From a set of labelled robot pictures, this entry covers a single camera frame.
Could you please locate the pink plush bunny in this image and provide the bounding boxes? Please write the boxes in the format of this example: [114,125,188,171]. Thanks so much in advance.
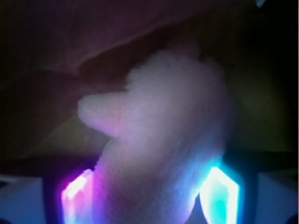
[78,50,234,224]

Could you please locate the brown paper bag bin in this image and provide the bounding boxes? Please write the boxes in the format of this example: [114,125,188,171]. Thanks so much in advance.
[0,0,299,161]

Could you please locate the gripper glowing magenta left finger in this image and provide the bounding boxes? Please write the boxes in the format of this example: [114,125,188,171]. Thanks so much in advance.
[42,163,100,224]

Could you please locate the gripper glowing cyan right finger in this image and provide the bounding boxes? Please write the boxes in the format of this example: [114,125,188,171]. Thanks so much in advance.
[198,158,259,224]

